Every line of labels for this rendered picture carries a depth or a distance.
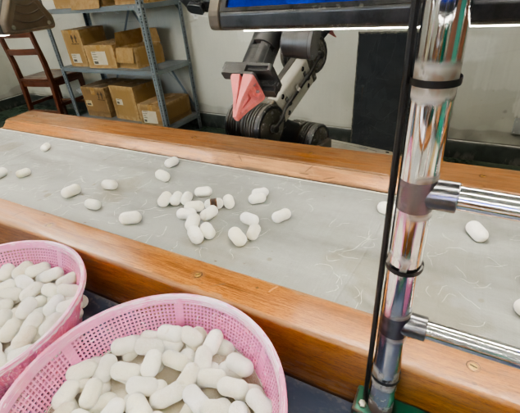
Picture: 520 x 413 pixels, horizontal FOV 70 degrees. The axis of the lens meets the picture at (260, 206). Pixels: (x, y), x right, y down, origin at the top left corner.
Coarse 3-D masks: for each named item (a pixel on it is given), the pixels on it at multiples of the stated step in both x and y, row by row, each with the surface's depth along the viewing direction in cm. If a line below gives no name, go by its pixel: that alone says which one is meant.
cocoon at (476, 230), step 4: (472, 220) 54; (468, 224) 53; (472, 224) 53; (476, 224) 53; (480, 224) 53; (468, 228) 53; (472, 228) 52; (476, 228) 52; (480, 228) 52; (484, 228) 52; (468, 232) 53; (472, 232) 52; (476, 232) 52; (480, 232) 51; (484, 232) 51; (472, 236) 52; (476, 236) 52; (480, 236) 51; (484, 236) 51; (488, 236) 52; (476, 240) 52; (480, 240) 52; (484, 240) 51
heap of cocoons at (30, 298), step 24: (24, 264) 55; (48, 264) 56; (0, 288) 52; (24, 288) 52; (48, 288) 51; (72, 288) 50; (0, 312) 47; (24, 312) 47; (48, 312) 48; (0, 336) 44; (24, 336) 44; (0, 360) 41
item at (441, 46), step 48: (432, 0) 17; (432, 48) 18; (432, 96) 19; (432, 144) 21; (432, 192) 22; (480, 192) 22; (384, 240) 26; (384, 288) 28; (384, 336) 30; (432, 336) 28; (480, 336) 27; (384, 384) 33
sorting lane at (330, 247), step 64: (0, 192) 78; (128, 192) 74; (192, 192) 72; (320, 192) 68; (192, 256) 55; (256, 256) 53; (320, 256) 52; (448, 256) 50; (512, 256) 49; (448, 320) 41; (512, 320) 41
